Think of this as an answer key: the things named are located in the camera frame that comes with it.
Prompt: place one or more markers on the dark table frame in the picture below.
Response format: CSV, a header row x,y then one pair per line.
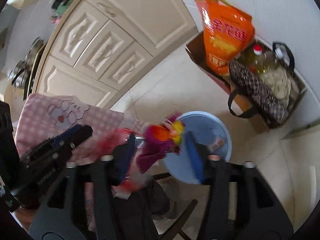
x,y
185,212

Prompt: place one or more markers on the brown cardboard box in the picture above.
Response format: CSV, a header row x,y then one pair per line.
x,y
197,52

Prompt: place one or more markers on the cream kitchen cabinet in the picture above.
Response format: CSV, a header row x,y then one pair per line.
x,y
140,17

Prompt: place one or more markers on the black gas stove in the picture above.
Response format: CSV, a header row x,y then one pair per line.
x,y
33,77

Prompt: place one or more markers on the orange rice bag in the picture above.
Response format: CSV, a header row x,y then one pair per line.
x,y
225,37

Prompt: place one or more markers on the black patterned tote bag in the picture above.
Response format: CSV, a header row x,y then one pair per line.
x,y
255,92

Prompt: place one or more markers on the pink utensil holder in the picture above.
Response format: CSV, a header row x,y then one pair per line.
x,y
56,19

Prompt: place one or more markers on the white orange wrapper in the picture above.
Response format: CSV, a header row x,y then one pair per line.
x,y
217,143

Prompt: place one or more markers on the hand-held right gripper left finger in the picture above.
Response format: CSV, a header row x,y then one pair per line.
x,y
125,157

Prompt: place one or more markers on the round blue trash bin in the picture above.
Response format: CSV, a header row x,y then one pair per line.
x,y
207,125

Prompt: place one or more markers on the dark cloth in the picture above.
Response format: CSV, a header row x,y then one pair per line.
x,y
142,210

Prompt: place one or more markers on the steel frying pan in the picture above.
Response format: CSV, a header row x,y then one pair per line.
x,y
37,50

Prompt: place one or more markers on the pink checkered tablecloth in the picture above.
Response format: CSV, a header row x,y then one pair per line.
x,y
37,120

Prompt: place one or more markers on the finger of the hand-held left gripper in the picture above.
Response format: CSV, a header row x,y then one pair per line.
x,y
75,140
58,137

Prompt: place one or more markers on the steel cooking pot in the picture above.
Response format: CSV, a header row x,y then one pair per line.
x,y
18,73

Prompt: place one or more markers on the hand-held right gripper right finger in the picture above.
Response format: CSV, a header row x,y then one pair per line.
x,y
195,155

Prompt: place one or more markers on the red cap oil bottle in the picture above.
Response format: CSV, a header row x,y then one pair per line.
x,y
260,62

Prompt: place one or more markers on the purple orange snack wrapper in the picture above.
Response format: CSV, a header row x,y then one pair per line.
x,y
160,140

